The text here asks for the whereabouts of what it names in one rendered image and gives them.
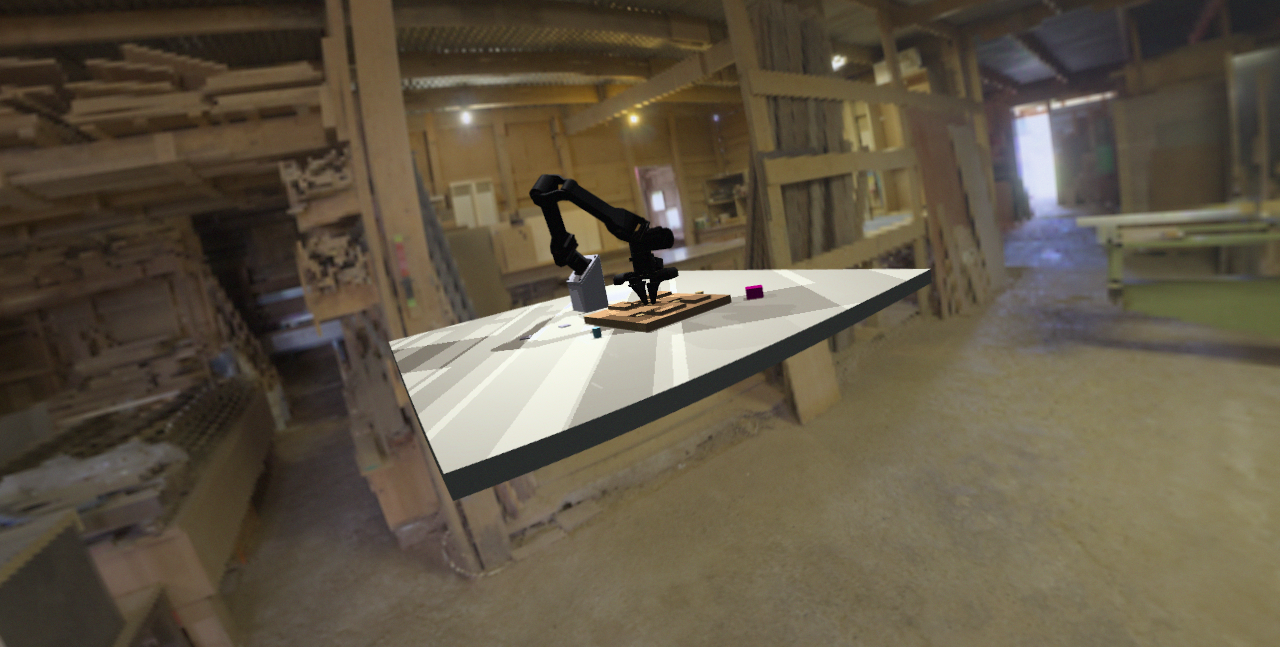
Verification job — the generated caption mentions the tan puzzle board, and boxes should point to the tan puzzle board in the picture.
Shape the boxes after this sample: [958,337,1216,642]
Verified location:
[582,291,732,333]

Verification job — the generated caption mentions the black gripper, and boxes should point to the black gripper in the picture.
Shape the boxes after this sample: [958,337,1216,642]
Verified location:
[613,251,678,305]

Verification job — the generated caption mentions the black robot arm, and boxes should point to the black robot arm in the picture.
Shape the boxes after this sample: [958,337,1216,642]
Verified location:
[529,174,675,275]

